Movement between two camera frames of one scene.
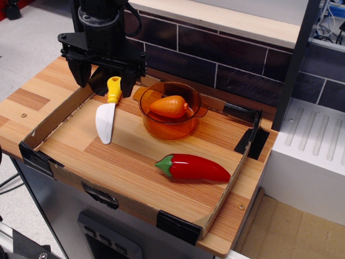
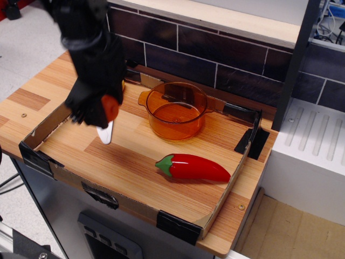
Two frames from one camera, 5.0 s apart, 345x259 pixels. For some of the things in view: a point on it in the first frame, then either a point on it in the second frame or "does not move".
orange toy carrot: x=170 y=106 → x=111 y=106
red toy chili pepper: x=184 y=167 does not move
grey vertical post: x=294 y=75 does not move
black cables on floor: x=8 y=180 does not move
